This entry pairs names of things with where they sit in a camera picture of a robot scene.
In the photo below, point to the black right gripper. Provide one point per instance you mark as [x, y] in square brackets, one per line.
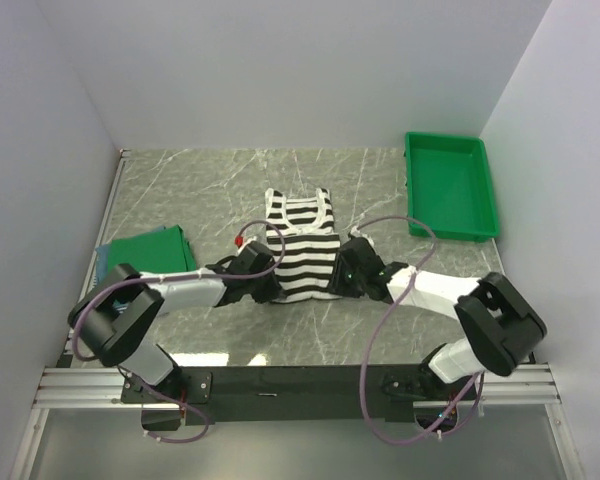
[337, 285]

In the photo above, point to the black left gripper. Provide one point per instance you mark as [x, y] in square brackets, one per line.
[274, 290]

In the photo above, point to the black white striped tank top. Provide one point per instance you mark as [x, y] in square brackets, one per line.
[301, 235]

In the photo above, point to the green tank top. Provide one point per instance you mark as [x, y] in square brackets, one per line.
[164, 250]

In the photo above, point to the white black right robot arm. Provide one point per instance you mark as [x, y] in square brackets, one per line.
[500, 327]

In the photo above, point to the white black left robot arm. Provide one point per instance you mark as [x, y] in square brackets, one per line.
[113, 318]

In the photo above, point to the folded blue tank top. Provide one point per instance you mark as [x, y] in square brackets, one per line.
[102, 254]

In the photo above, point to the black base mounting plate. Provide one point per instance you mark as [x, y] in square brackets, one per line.
[287, 393]

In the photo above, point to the green plastic bin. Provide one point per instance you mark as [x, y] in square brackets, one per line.
[449, 187]

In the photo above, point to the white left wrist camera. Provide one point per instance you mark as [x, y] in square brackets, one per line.
[241, 241]

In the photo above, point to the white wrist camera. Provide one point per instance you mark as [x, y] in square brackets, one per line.
[241, 241]
[356, 233]

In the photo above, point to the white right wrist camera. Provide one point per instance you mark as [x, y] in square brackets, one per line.
[356, 233]

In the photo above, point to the aluminium frame rail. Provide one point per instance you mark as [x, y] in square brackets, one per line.
[101, 388]

